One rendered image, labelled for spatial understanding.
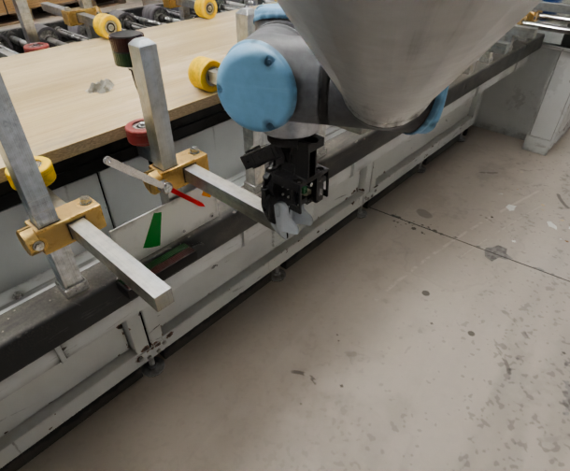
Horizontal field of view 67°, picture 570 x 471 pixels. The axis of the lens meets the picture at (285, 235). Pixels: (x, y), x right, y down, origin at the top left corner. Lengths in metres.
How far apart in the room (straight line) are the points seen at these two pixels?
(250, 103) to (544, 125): 2.82
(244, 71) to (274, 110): 0.05
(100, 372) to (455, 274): 1.46
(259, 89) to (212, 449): 1.18
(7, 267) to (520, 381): 1.56
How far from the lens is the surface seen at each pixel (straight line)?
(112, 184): 1.13
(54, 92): 1.33
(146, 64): 0.83
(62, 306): 0.91
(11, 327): 0.92
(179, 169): 0.92
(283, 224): 0.74
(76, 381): 1.47
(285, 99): 0.46
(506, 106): 3.36
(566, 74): 3.10
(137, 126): 1.03
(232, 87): 0.48
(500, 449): 1.58
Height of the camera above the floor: 1.30
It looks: 38 degrees down
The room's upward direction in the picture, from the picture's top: straight up
